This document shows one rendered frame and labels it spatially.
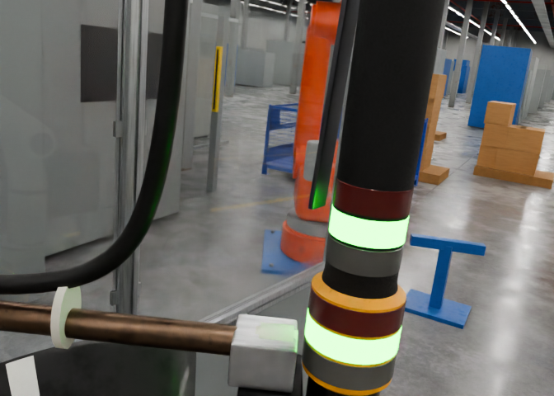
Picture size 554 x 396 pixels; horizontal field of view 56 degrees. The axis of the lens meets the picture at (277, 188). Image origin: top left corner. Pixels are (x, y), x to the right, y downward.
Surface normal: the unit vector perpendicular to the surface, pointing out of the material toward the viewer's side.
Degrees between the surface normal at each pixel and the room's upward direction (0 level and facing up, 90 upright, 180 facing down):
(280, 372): 90
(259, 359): 90
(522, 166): 90
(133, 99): 90
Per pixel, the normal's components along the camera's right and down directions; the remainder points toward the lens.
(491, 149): -0.50, 0.17
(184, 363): 0.50, -0.48
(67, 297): 0.99, 0.11
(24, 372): 0.23, -0.40
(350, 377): -0.11, 0.24
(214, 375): 0.79, 0.23
